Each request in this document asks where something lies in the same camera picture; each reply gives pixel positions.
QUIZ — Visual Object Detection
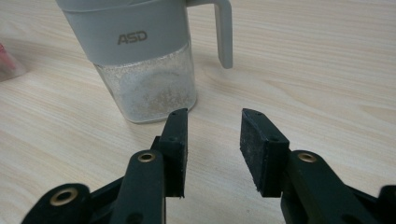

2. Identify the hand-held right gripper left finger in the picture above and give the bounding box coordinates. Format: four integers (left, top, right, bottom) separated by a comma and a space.
110, 107, 189, 224

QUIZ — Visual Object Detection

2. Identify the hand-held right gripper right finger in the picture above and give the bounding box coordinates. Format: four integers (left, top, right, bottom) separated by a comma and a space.
239, 107, 379, 224

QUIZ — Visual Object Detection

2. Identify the clear jar with grey lid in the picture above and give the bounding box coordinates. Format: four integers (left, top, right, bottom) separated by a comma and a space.
55, 0, 233, 124

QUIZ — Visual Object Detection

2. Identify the red and white plastic bag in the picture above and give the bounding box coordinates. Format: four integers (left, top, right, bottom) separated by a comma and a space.
0, 41, 27, 82

